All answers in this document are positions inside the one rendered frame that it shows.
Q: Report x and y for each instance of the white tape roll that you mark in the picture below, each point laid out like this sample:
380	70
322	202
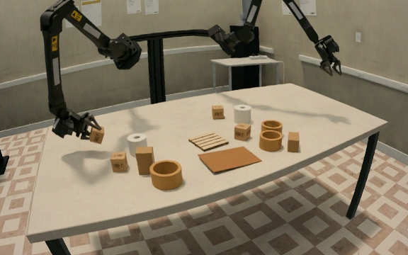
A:
136	140
242	114

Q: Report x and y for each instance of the small wooden pallet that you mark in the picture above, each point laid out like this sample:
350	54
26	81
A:
208	141

